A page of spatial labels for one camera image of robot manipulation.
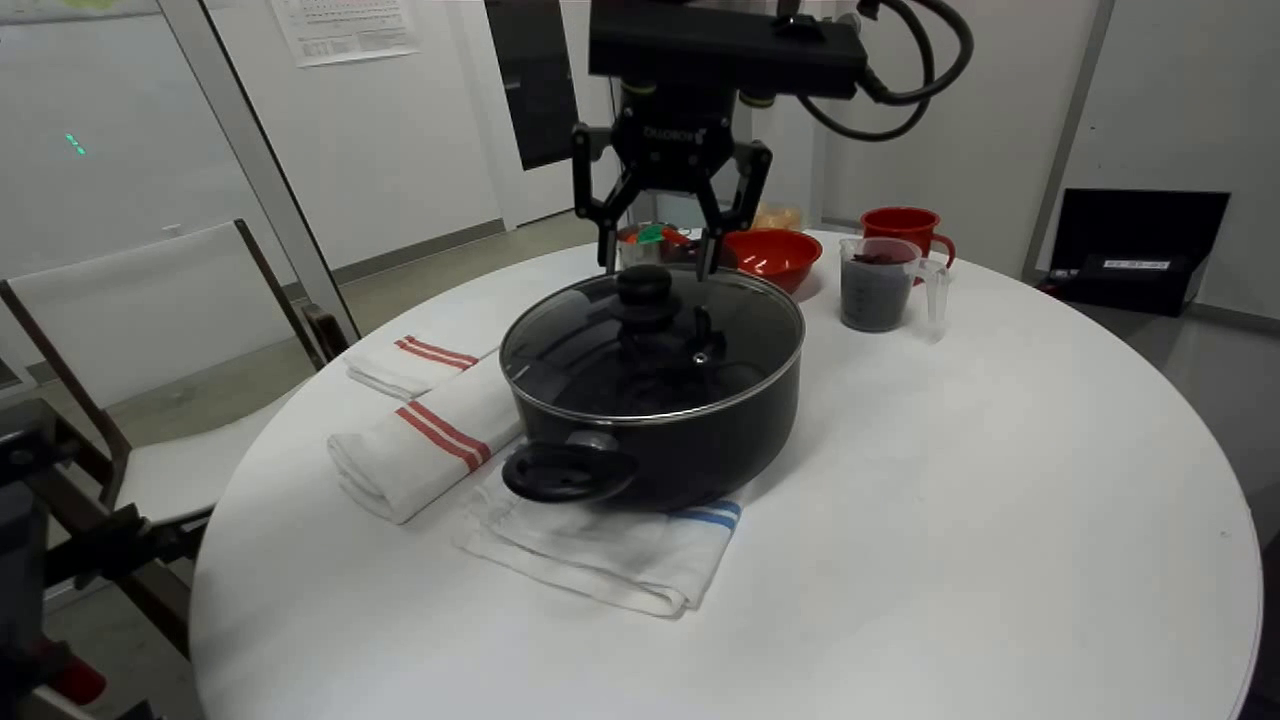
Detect glass lid black knob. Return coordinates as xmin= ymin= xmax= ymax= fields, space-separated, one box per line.
xmin=499 ymin=259 xmax=810 ymax=424

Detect white chair dark frame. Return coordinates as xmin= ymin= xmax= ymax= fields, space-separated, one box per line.
xmin=0 ymin=216 xmax=333 ymax=532

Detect clear cup dark contents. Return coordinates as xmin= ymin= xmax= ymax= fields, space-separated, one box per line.
xmin=835 ymin=233 xmax=930 ymax=335

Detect beige bread roll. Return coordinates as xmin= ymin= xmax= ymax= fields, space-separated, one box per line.
xmin=755 ymin=200 xmax=811 ymax=236

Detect white door frosted glass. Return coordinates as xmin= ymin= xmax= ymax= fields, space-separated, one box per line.
xmin=763 ymin=97 xmax=873 ymax=236

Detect grey glass wall post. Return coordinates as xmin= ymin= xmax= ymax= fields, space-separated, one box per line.
xmin=155 ymin=0 xmax=364 ymax=353

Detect red mug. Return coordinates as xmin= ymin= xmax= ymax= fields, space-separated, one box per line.
xmin=861 ymin=203 xmax=960 ymax=273

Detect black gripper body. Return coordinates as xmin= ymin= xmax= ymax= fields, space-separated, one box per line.
xmin=614 ymin=80 xmax=742 ymax=191

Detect clear plastic tube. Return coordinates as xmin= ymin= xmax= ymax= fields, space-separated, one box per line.
xmin=921 ymin=248 xmax=960 ymax=345

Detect white towel blue stripe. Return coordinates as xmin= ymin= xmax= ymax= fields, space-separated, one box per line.
xmin=447 ymin=466 xmax=743 ymax=624

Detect white paper notice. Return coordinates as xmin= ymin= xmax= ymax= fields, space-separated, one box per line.
xmin=267 ymin=0 xmax=419 ymax=74

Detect black camera stand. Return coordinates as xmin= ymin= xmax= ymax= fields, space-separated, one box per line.
xmin=0 ymin=383 xmax=212 ymax=720

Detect red bowl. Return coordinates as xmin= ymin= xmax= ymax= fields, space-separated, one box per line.
xmin=715 ymin=230 xmax=829 ymax=297

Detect open black box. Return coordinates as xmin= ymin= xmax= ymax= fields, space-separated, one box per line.
xmin=1035 ymin=185 xmax=1235 ymax=319

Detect white towel red stripes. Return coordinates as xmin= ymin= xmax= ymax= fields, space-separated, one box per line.
xmin=344 ymin=302 xmax=538 ymax=403
xmin=323 ymin=377 xmax=529 ymax=530

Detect metal can with toys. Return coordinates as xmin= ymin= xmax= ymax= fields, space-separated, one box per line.
xmin=617 ymin=216 xmax=711 ymax=273

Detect black cooking pot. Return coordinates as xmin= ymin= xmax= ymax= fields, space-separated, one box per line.
xmin=495 ymin=269 xmax=810 ymax=515

